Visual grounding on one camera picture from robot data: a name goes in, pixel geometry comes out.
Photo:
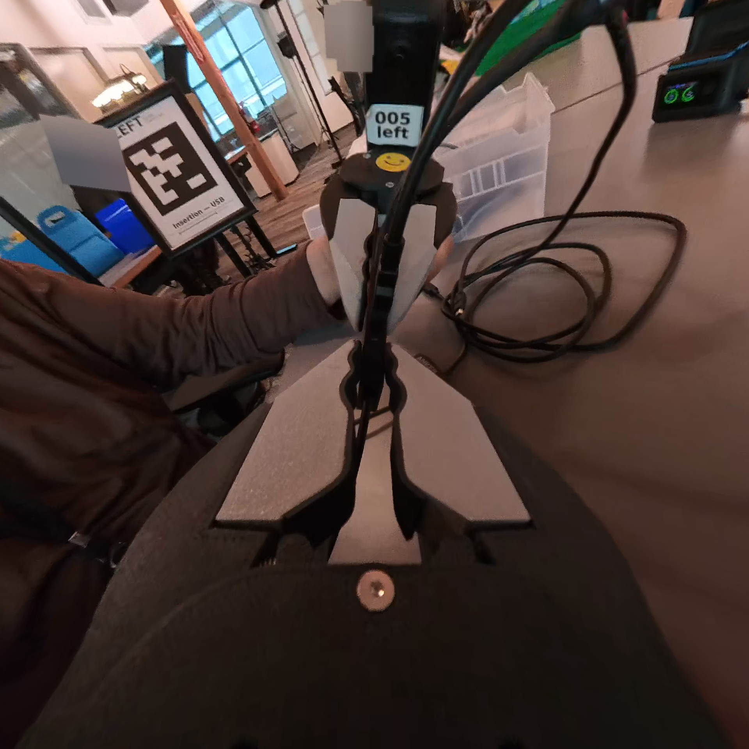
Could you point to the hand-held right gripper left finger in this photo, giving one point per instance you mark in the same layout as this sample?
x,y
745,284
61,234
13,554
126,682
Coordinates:
x,y
292,456

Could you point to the hanging ceiling lamp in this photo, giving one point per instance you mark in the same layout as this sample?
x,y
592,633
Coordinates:
x,y
117,91

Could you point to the light blue plastic bin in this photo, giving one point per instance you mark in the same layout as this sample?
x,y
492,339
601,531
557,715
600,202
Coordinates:
x,y
82,240

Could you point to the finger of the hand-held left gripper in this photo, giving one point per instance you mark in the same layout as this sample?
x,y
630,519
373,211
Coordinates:
x,y
418,251
351,257

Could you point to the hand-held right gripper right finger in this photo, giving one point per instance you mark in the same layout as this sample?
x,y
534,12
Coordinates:
x,y
450,456

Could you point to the green plastic crate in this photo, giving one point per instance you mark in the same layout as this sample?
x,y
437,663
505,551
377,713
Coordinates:
x,y
550,35

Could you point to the black easel stand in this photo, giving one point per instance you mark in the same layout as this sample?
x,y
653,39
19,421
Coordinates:
x,y
261,234

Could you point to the wooden support post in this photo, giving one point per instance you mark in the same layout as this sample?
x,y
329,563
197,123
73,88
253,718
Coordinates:
x,y
225,99

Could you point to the framed marker sign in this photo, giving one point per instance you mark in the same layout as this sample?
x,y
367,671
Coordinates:
x,y
175,169

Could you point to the person's own clothed body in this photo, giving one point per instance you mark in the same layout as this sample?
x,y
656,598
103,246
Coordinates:
x,y
58,468

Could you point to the person's left hand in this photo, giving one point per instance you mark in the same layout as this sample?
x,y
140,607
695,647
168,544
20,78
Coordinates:
x,y
325,269

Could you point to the black charger with green display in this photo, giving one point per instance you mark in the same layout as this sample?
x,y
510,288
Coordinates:
x,y
720,82

